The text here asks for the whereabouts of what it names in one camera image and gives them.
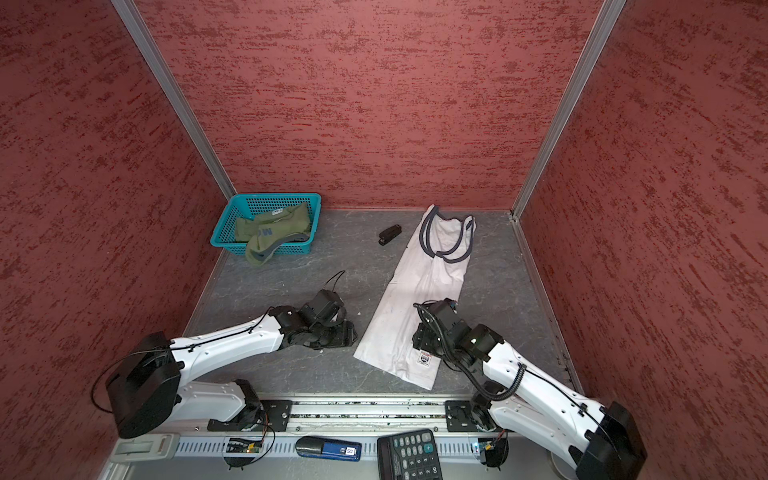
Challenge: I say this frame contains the white tank top navy trim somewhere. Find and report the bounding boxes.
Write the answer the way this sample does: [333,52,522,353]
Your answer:
[354,205,477,390]

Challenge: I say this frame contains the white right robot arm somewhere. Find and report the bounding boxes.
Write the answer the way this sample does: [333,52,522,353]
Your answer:
[413,298,648,479]

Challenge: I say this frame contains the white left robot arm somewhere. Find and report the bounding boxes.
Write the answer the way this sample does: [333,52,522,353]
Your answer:
[102,289,358,439]

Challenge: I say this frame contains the green tank top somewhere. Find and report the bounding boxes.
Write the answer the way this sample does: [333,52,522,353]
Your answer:
[235,203,312,266]

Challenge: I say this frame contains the small black stapler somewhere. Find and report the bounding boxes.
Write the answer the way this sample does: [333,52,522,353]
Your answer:
[378,224,402,246]

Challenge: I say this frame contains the teal plastic laundry basket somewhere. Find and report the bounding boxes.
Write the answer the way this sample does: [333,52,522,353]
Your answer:
[210,193,322,260]

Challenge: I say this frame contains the blue black handheld device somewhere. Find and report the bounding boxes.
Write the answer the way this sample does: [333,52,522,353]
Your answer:
[295,436,362,462]

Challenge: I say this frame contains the black calculator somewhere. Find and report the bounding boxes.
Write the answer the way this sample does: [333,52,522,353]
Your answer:
[376,429,443,480]

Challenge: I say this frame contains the right small circuit board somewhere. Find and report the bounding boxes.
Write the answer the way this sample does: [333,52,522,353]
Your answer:
[478,439,509,469]

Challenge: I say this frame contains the small circuit board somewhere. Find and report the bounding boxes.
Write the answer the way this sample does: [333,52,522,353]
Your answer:
[225,438,263,455]
[478,439,509,469]

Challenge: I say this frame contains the left small circuit board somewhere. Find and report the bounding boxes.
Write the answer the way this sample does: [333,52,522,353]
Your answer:
[225,438,263,455]

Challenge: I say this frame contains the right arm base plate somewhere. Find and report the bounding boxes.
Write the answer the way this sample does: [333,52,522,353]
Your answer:
[444,400,498,433]

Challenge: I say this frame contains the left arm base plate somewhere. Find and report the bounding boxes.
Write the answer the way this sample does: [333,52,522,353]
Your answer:
[207,400,293,434]

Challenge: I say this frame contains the aluminium rail frame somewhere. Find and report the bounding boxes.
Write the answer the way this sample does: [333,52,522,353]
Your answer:
[103,395,576,479]

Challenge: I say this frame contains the grey plastic handle block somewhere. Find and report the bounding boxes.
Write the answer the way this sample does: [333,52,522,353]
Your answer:
[109,433,180,464]

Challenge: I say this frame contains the grey metal corner post right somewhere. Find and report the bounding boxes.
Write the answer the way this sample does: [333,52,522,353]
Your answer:
[511,0,626,222]

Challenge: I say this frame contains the grey metal corner post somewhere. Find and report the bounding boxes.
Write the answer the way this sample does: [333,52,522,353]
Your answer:
[511,0,626,222]
[110,0,236,200]

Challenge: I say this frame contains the grey metal corner post left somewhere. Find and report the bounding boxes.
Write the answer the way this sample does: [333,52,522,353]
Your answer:
[110,0,236,200]

